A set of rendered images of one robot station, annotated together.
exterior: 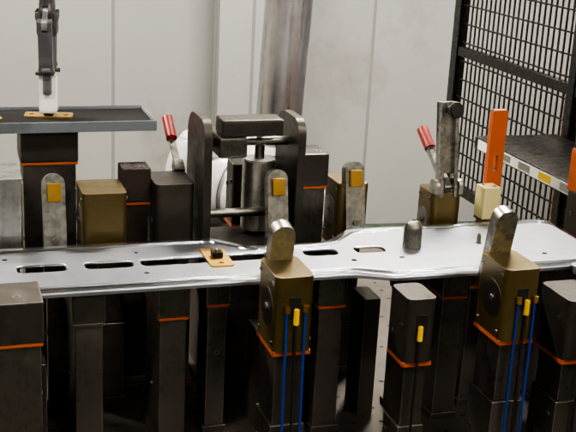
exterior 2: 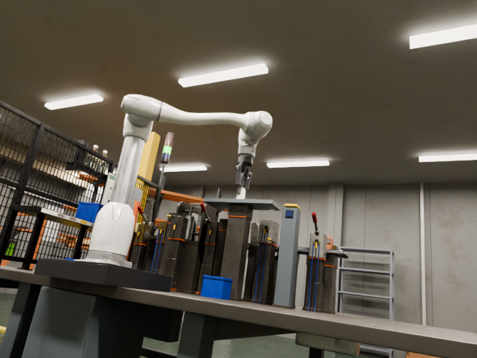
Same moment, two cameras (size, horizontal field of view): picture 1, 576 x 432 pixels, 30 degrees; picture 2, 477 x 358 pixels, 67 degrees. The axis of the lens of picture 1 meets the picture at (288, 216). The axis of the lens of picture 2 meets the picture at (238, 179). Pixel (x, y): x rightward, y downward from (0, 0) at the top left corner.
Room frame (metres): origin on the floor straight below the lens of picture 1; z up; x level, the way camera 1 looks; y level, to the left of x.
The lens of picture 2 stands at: (3.17, 1.64, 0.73)
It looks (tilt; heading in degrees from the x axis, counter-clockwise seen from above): 17 degrees up; 224
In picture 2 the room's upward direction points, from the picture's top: 8 degrees clockwise
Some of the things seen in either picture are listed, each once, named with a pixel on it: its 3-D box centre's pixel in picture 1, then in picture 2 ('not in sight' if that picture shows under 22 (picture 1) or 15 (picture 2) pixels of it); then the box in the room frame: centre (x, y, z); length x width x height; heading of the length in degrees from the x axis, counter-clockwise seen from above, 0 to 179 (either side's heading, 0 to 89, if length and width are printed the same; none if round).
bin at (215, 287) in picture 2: not in sight; (216, 287); (1.97, 0.45, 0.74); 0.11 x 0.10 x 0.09; 109
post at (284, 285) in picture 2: not in sight; (287, 256); (1.78, 0.68, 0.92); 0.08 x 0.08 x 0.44; 19
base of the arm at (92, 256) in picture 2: not in sight; (110, 261); (2.38, 0.23, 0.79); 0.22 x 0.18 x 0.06; 116
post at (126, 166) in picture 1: (133, 273); (220, 256); (1.79, 0.27, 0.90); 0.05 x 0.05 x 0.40; 19
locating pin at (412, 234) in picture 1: (412, 237); not in sight; (1.73, -0.21, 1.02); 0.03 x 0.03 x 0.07
